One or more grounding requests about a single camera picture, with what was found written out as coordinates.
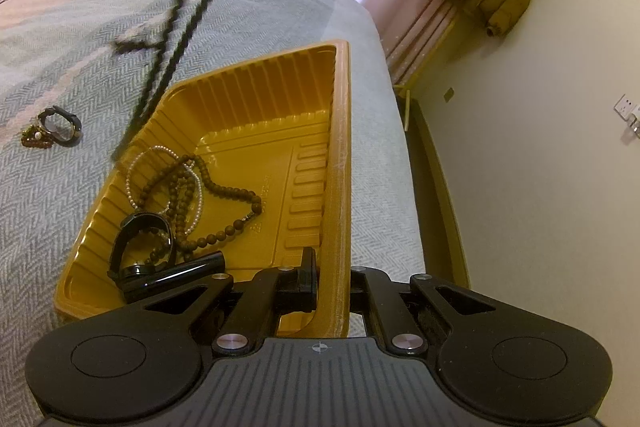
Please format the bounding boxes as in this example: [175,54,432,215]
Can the olive bead necklace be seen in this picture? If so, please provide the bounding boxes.
[150,153,263,254]

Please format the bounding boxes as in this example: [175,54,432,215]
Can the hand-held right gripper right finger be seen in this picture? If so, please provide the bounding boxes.
[350,266,531,355]

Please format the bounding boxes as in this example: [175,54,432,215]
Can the brown bead bracelet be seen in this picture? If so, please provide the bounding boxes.
[21,124,56,150]

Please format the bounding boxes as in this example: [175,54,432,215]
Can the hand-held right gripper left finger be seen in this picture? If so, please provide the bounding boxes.
[102,247,321,358]

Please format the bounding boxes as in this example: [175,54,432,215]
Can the yellow plastic tray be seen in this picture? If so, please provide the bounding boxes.
[54,39,352,338]

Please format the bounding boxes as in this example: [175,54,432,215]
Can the white pearl necklace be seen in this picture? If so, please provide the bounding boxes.
[125,146,204,235]

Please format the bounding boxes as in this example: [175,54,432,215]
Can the dark bed frame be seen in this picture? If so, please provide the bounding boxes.
[395,84,471,290]

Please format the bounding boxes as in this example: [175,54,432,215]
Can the white wall socket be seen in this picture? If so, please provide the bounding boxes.
[614,94,640,118]

